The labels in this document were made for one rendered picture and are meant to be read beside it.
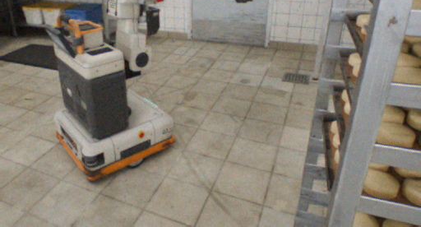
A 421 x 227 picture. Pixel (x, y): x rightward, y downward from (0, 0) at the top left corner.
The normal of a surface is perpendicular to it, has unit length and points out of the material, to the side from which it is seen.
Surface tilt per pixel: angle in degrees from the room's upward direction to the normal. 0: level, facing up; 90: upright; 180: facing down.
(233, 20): 90
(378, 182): 0
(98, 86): 90
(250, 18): 90
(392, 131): 0
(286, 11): 90
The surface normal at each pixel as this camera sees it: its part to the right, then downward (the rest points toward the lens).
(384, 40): -0.40, 0.39
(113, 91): 0.55, 0.30
